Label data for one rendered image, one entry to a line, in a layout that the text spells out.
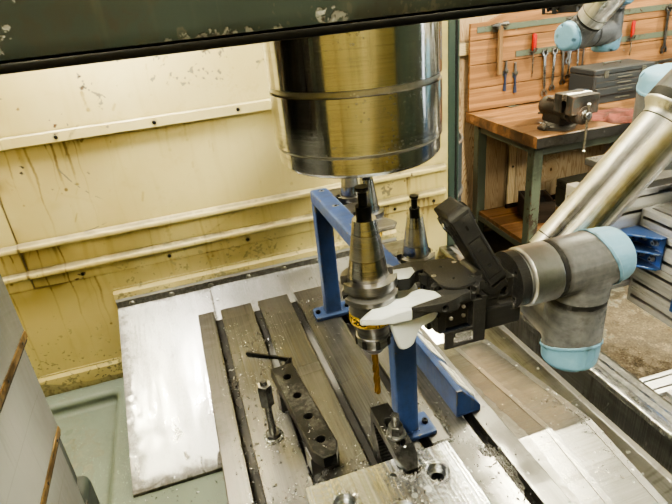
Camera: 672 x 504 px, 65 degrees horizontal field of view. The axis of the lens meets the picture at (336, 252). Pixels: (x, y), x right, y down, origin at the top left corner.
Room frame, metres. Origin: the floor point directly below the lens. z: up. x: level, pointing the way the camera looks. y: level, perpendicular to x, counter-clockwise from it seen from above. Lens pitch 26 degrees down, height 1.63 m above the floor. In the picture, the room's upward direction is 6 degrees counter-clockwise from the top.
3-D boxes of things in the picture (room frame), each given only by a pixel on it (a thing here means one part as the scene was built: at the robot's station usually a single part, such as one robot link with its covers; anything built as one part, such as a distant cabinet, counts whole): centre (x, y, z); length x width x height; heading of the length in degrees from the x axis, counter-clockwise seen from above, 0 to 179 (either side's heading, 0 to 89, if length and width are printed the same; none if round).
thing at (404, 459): (0.61, -0.06, 0.97); 0.13 x 0.03 x 0.15; 15
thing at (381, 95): (0.51, -0.03, 1.54); 0.16 x 0.16 x 0.12
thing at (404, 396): (0.72, -0.09, 1.05); 0.10 x 0.05 x 0.30; 105
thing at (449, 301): (0.50, -0.11, 1.31); 0.09 x 0.05 x 0.02; 119
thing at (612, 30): (1.58, -0.81, 1.46); 0.11 x 0.08 x 0.11; 117
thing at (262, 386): (0.74, 0.15, 0.96); 0.03 x 0.03 x 0.13
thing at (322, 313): (1.14, 0.02, 1.05); 0.10 x 0.05 x 0.30; 105
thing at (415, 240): (0.79, -0.13, 1.26); 0.04 x 0.04 x 0.07
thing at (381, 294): (0.51, -0.03, 1.33); 0.06 x 0.06 x 0.03
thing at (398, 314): (0.49, -0.07, 1.29); 0.09 x 0.03 x 0.06; 119
